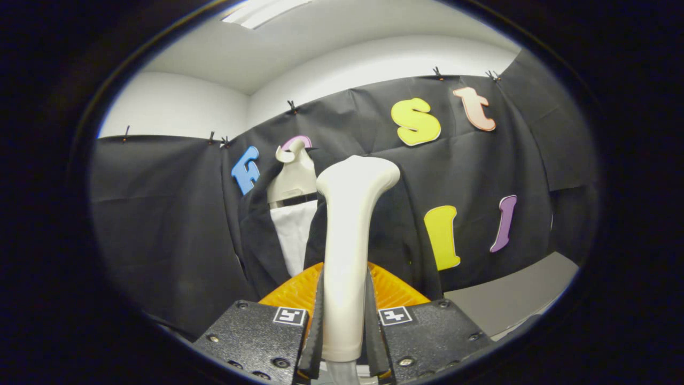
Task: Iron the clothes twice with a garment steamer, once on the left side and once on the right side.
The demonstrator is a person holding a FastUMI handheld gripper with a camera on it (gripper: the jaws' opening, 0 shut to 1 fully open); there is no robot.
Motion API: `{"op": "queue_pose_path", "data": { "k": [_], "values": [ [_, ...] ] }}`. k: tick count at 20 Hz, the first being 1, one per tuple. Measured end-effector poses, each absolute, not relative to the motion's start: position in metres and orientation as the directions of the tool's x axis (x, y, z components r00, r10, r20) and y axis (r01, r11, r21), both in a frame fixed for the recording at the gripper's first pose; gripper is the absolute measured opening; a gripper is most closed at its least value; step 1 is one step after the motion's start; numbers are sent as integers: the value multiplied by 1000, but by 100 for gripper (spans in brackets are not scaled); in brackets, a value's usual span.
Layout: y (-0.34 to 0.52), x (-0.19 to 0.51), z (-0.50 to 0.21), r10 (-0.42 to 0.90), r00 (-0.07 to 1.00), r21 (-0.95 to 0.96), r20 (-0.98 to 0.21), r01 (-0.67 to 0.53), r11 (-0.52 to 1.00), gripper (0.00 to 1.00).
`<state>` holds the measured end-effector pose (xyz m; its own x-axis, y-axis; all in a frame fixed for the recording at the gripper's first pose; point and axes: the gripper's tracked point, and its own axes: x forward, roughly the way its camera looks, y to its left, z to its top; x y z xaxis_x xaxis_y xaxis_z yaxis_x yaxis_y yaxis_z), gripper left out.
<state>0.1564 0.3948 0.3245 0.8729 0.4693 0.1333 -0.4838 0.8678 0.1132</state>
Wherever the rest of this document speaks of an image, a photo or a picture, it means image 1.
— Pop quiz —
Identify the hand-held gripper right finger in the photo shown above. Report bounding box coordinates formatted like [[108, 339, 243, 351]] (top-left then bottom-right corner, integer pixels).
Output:
[[365, 262, 495, 384]]

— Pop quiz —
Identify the white shirt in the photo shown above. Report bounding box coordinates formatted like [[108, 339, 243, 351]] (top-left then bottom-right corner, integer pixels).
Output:
[[270, 201, 318, 278]]

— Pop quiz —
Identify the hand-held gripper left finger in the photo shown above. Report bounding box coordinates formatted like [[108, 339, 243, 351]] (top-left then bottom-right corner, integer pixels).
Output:
[[192, 262, 325, 384]]

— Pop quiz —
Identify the black suit jacket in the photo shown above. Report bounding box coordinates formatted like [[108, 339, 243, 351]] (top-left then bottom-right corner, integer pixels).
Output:
[[238, 147, 444, 300]]

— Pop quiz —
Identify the cream plastic hanger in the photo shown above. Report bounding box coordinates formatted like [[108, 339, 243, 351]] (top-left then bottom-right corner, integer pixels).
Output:
[[267, 140, 318, 209]]

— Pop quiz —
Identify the ceiling light panel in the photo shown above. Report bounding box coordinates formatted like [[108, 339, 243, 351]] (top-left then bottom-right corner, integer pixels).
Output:
[[222, 0, 313, 30]]

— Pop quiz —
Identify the black backdrop cloth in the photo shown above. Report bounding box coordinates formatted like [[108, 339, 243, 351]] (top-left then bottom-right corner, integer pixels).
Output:
[[90, 51, 599, 340]]

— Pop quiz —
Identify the grey and beige cabinet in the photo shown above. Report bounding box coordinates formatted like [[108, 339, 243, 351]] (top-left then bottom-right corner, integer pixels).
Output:
[[444, 251, 580, 340]]

